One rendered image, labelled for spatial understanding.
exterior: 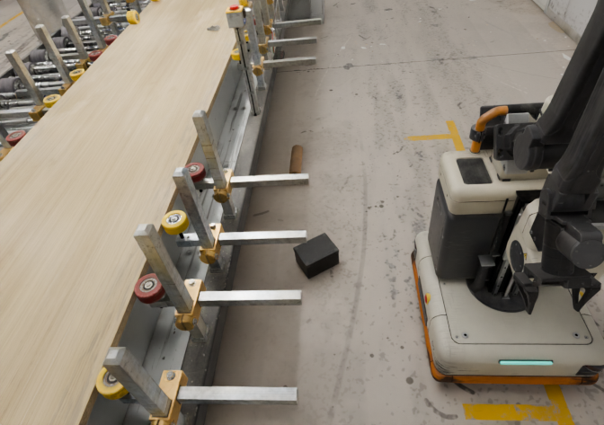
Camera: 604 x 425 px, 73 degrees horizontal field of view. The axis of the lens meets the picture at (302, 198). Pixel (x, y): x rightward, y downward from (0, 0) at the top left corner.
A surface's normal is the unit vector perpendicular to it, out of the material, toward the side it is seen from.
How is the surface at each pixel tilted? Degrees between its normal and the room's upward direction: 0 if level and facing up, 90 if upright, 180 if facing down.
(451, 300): 0
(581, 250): 65
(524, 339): 0
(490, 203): 90
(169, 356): 0
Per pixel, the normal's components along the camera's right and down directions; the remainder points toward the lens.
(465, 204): -0.06, 0.69
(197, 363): -0.11, -0.73
